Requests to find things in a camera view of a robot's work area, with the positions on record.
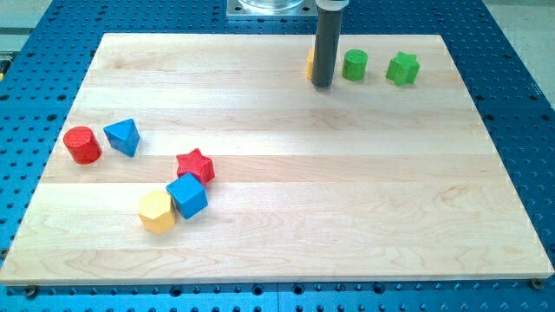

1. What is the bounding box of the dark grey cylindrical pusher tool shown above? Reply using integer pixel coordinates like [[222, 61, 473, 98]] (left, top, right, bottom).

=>
[[311, 0, 349, 88]]

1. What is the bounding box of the green star block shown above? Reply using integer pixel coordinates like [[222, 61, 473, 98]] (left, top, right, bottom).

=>
[[386, 51, 420, 86]]

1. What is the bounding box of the red star block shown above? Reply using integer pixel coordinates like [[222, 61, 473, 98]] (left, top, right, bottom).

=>
[[176, 148, 215, 185]]

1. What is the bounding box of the yellow hexagon block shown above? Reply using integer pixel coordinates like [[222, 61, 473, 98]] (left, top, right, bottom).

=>
[[138, 191, 176, 234]]

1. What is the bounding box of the yellow block behind pusher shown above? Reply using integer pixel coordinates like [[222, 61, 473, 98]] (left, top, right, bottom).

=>
[[305, 49, 315, 80]]

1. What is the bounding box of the green cylinder block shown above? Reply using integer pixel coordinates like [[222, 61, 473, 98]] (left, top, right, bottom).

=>
[[342, 49, 368, 81]]

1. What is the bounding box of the metal robot mounting plate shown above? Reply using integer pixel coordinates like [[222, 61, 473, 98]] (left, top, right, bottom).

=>
[[226, 0, 317, 17]]

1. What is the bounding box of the wooden board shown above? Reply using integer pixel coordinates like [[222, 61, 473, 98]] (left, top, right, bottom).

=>
[[1, 33, 553, 285]]

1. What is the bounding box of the blue cube block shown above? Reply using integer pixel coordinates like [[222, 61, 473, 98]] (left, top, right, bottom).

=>
[[166, 173, 208, 219]]

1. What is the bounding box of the blue triangle block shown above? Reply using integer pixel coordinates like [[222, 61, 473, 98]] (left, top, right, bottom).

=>
[[103, 119, 140, 158]]

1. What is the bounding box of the red cylinder block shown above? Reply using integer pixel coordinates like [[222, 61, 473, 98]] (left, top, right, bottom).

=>
[[62, 126, 101, 165]]

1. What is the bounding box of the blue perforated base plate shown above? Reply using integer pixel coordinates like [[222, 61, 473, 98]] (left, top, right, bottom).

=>
[[1, 0, 554, 311]]

